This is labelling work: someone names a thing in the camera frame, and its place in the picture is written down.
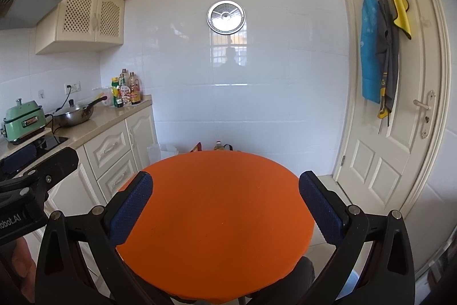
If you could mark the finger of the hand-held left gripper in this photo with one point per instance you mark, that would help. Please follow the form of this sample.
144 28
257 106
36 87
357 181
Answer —
19 159
59 164

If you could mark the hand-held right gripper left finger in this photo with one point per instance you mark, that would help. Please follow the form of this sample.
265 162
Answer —
130 212

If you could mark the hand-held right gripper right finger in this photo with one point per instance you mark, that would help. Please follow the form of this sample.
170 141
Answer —
323 212

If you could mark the person's left forearm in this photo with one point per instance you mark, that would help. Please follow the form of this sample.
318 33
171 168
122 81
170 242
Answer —
22 265

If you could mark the black induction cooktop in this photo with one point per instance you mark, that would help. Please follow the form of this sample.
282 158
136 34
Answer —
50 142

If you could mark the green multi cooker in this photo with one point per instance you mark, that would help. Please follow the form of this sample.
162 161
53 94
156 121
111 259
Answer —
23 119

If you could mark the clear plastic bin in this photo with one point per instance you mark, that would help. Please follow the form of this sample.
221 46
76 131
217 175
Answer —
159 155

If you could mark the cream panel door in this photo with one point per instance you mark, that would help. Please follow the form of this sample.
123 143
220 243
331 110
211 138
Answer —
375 165

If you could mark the pale blue plastic bin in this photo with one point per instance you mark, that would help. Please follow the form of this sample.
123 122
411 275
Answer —
351 285

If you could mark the pink plastic container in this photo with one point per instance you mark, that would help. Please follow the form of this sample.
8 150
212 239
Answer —
101 96

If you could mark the red snack bag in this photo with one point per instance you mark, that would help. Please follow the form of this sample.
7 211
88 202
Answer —
197 147

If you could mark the red and white seasoning packet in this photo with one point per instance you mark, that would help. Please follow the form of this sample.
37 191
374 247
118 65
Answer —
125 96

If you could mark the dark soy sauce bottle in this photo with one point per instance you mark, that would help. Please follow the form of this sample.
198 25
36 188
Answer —
134 92

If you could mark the brown cap clear bottle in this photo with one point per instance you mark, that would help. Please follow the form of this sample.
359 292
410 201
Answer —
124 76

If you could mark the cooking oil bottle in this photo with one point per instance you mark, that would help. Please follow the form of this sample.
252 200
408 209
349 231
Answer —
218 146

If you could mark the grey range hood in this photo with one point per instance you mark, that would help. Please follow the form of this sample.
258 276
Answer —
28 3

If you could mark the grey apron with yellow trim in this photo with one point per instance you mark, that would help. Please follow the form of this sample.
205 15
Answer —
387 69

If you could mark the blue apron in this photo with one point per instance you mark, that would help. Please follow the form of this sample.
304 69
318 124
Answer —
369 51

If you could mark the yellow cloth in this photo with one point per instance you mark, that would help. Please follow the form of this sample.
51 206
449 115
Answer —
400 8

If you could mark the white wall socket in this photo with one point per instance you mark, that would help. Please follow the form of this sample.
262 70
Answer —
73 87

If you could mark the cream lattice wall cabinet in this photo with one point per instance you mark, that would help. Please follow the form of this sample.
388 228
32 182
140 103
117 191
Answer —
82 19

